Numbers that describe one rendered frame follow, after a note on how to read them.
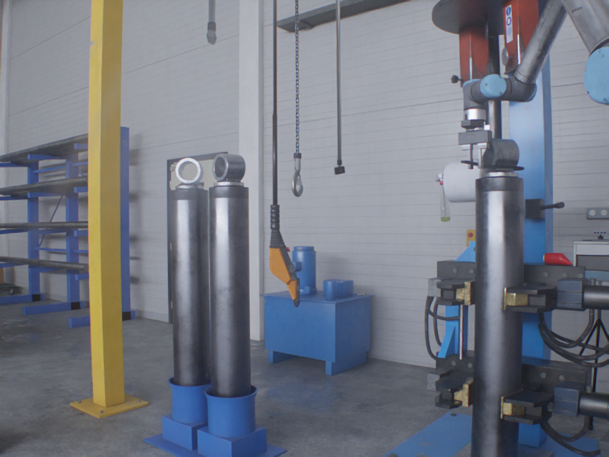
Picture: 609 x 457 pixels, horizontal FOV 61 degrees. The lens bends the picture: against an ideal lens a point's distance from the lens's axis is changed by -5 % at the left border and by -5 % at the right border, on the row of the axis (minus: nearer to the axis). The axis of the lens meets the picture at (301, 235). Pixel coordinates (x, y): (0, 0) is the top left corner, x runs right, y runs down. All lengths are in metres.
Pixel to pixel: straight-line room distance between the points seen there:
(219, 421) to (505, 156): 1.93
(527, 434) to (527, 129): 1.57
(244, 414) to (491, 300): 1.41
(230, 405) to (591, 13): 2.37
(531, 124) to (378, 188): 2.46
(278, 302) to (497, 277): 2.83
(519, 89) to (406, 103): 2.90
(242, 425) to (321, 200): 3.04
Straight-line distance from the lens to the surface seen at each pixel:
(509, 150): 2.53
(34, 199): 10.06
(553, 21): 2.17
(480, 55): 2.80
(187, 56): 7.31
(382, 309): 5.18
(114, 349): 3.99
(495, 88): 2.22
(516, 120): 2.98
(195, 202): 3.09
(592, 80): 1.63
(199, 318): 3.14
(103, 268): 3.87
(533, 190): 2.92
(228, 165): 2.88
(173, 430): 3.35
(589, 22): 1.73
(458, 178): 3.48
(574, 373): 2.72
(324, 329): 4.66
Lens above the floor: 1.27
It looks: 1 degrees down
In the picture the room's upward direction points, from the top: straight up
